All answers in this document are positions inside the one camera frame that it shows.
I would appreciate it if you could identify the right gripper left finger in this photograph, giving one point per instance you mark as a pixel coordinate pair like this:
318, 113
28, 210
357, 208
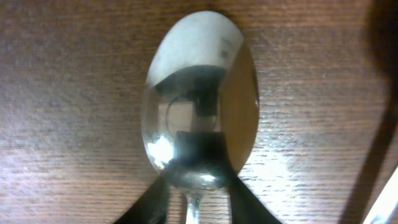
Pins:
151, 207

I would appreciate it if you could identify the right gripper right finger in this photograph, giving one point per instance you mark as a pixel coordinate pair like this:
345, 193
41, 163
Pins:
246, 208

